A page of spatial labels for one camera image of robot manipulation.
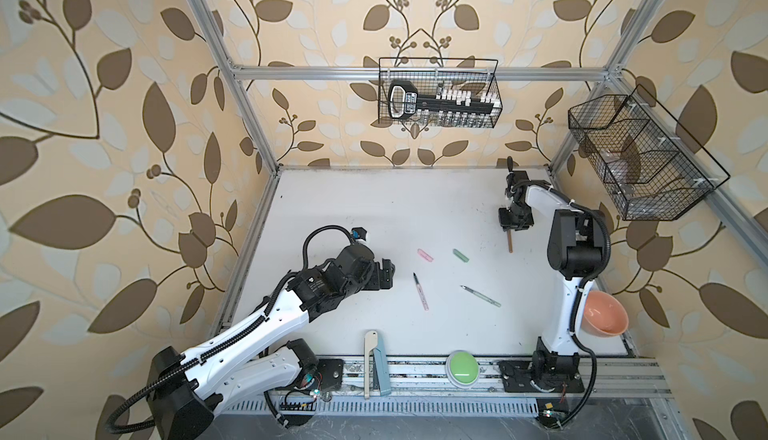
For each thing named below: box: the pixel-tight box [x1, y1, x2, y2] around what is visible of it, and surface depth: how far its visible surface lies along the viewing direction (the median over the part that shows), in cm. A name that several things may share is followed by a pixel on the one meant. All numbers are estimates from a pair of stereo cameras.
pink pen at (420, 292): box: [413, 272, 429, 311], surface depth 90 cm
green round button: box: [445, 350, 481, 389], surface depth 75 cm
